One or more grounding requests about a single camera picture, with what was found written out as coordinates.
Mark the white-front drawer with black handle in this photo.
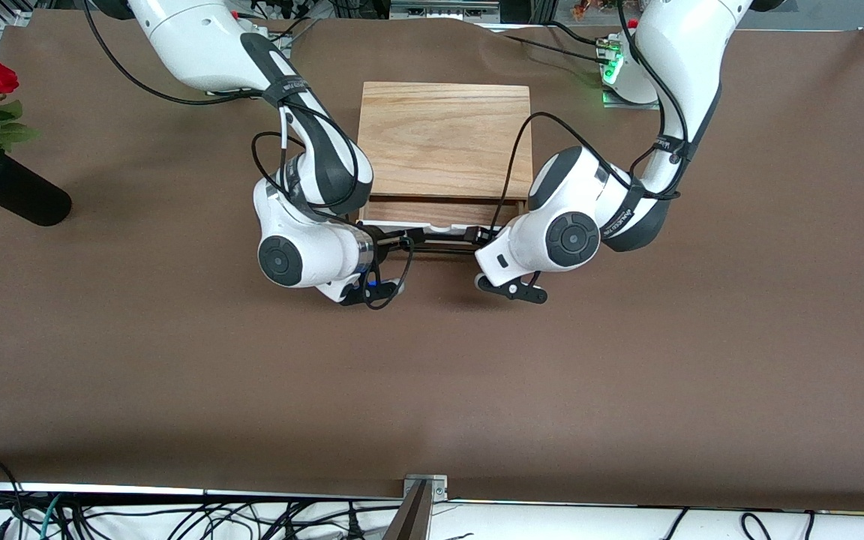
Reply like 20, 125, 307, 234
361, 196, 529, 261

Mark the wooden drawer cabinet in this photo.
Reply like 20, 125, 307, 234
352, 81, 536, 226

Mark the orange background item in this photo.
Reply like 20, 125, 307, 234
570, 0, 629, 20

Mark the black cylindrical vase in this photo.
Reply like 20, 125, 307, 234
0, 150, 73, 227

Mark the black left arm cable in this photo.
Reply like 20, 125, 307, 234
488, 0, 686, 235

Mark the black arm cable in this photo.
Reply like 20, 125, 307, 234
83, 0, 412, 311
488, 0, 686, 235

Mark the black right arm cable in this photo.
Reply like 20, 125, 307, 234
83, 0, 412, 311

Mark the metal base plate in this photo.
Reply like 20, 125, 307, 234
602, 87, 662, 111

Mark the long black table cable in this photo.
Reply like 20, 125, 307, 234
503, 33, 607, 65

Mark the short black table cable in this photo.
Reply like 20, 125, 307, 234
544, 19, 613, 49

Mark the aluminium background frame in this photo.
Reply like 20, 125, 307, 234
390, 0, 502, 23

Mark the metal edge bracket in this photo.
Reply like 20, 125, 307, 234
402, 474, 449, 503

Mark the dark camera pole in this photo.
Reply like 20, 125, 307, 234
382, 480, 433, 540

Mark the aluminium edge rail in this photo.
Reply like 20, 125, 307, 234
0, 480, 406, 502

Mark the teal cable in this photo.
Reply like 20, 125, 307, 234
36, 493, 67, 540

